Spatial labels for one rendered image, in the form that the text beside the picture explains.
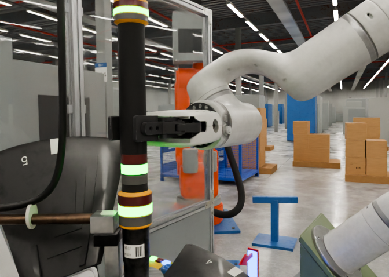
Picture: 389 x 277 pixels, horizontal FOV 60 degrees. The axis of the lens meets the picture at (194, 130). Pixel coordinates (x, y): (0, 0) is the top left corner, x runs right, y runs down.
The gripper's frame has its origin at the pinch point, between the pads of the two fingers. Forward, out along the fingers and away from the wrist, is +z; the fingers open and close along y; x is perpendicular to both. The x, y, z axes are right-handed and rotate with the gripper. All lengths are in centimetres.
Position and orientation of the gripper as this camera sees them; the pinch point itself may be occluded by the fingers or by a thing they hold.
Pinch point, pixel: (132, 128)
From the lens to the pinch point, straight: 44.4
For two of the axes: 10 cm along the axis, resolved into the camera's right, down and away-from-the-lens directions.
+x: -0.1, -10.0, -0.4
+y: -8.2, -0.2, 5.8
